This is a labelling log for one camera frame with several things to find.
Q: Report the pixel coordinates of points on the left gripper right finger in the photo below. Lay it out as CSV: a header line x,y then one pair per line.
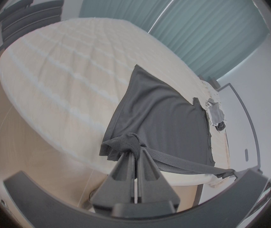
x,y
152,182

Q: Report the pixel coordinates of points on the bed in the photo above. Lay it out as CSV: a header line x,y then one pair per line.
x,y
54,68

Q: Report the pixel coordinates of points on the black chest of drawers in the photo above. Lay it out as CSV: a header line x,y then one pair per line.
x,y
31,18

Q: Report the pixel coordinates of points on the white printed pillow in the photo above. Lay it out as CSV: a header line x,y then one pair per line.
x,y
212,91

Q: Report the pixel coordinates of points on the pile of clothes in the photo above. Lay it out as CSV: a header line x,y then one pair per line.
x,y
216,114

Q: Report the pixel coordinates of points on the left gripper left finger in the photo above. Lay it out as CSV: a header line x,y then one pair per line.
x,y
121,182

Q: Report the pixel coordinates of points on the blue-green curtain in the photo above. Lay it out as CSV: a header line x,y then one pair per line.
x,y
126,3
209,27

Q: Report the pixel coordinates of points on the grey bedside table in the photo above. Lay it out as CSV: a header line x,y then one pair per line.
x,y
212,82

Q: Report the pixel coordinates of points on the black T-shirt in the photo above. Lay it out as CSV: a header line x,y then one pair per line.
x,y
161,108

